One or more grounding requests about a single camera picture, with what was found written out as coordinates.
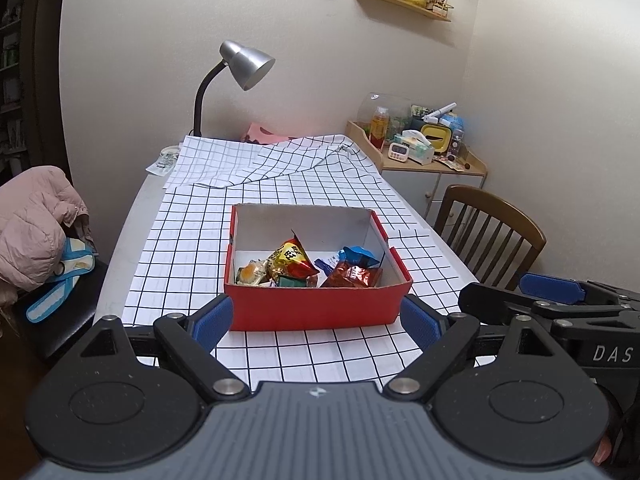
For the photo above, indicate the pink padded jacket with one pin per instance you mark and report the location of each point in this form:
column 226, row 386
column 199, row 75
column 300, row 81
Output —
column 30, row 220

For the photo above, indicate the tissue box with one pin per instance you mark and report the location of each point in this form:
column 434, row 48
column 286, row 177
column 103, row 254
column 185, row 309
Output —
column 415, row 147

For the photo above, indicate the red yellow snack packet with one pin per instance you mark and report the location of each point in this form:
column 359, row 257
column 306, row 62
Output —
column 290, row 257

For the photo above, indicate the blue pack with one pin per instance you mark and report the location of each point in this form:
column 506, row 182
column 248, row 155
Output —
column 454, row 122

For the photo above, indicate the pink paper item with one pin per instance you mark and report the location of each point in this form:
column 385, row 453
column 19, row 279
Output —
column 262, row 134

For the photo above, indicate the red cardboard box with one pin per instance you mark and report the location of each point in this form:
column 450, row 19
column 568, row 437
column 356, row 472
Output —
column 315, row 307

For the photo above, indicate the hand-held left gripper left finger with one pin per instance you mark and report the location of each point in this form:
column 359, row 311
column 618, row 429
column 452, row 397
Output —
column 212, row 322

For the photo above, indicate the wooden chair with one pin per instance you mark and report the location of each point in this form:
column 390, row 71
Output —
column 492, row 240

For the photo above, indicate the clear plastic packet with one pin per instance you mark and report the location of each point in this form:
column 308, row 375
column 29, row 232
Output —
column 164, row 160

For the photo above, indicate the clear glass dome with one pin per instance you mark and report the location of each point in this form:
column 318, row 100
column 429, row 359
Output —
column 395, row 105

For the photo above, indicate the yellow box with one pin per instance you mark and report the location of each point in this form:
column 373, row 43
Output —
column 436, row 137

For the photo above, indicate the dark bookshelf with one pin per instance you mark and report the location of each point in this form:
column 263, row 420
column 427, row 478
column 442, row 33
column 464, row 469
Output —
column 15, row 70

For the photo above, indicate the blue white cloth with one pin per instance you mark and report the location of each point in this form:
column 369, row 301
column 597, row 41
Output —
column 65, row 275

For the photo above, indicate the black chair seat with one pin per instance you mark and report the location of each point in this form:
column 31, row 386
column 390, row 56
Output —
column 60, row 330

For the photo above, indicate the small house model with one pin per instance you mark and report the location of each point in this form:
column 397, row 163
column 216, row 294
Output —
column 441, row 0

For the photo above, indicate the white pen-shaped device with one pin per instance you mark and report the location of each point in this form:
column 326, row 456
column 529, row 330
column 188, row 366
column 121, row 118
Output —
column 440, row 112

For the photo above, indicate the checked tablecloth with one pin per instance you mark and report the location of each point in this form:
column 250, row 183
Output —
column 190, row 240

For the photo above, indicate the dark red foil snack packet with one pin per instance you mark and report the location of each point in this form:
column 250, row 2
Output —
column 352, row 275

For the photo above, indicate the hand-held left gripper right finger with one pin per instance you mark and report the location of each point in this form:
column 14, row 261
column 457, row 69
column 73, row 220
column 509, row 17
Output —
column 422, row 322

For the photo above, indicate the egg print snack packet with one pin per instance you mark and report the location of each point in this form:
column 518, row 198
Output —
column 250, row 272

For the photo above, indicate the bottle with orange liquid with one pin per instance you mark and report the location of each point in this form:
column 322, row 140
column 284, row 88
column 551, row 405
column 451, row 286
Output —
column 380, row 127

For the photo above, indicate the light blue snack packet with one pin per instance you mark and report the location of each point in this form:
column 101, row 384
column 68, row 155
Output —
column 325, row 262

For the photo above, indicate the person's right hand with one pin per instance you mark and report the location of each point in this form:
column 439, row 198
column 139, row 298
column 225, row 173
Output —
column 602, row 447

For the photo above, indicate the white kitchen timer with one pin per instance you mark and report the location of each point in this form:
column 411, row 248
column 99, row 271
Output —
column 398, row 151

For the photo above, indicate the silver desk lamp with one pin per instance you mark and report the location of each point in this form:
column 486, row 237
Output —
column 247, row 65

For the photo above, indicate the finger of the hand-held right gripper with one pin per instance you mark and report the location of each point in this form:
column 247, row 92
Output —
column 490, row 302
column 550, row 287

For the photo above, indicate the white cabinet with wooden top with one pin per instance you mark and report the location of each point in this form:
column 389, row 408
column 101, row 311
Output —
column 415, row 187

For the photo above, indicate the small clear box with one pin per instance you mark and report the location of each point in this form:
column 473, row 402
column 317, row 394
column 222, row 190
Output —
column 459, row 145

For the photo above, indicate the green snack packet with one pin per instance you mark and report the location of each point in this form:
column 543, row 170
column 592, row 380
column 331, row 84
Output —
column 292, row 282

